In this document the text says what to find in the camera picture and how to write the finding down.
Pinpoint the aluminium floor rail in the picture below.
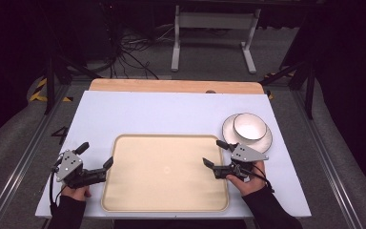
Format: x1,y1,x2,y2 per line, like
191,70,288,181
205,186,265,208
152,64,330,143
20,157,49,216
0,85,72,229
290,89,365,229

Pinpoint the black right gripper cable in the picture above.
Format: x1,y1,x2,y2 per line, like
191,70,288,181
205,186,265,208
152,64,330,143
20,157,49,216
239,163,276,194

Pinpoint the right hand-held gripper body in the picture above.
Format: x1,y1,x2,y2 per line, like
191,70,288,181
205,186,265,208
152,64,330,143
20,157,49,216
213,143,270,181

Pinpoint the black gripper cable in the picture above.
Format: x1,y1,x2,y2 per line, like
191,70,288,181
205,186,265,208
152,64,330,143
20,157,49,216
49,160,63,215
239,163,276,194

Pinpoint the white metal stand frame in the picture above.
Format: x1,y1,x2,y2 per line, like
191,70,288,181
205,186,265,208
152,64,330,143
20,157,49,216
170,4,262,75

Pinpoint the black tripod stand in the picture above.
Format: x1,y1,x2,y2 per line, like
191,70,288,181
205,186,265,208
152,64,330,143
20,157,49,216
259,58,316,121
42,55,103,116

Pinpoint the beige plastic tray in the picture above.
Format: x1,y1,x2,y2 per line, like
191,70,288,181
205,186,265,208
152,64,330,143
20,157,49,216
100,134,231,214

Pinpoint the person's right hand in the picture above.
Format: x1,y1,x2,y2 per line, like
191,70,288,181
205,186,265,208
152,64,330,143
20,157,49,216
226,160,268,198

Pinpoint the white plate dark rim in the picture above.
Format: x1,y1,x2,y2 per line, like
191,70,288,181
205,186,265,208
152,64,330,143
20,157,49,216
221,113,274,155

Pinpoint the tangle of black floor cables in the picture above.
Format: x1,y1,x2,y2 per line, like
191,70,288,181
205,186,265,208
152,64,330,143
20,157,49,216
106,23,175,80

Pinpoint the wooden board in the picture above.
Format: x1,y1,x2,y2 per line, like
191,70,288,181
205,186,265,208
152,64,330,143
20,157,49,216
88,78,266,95

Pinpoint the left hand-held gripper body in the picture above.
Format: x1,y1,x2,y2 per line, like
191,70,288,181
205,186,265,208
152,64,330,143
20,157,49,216
52,149,107,190

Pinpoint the white board table cover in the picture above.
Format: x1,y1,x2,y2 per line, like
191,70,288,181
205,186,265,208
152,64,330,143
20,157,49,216
34,90,313,220

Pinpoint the white bowl dark rim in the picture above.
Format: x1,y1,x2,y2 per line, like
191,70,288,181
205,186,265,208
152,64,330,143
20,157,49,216
233,112,268,142

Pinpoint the person's left hand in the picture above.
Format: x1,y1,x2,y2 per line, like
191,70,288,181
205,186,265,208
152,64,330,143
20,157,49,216
60,184,92,202

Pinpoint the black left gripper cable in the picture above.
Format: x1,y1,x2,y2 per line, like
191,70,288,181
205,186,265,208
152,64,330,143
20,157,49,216
49,160,63,215

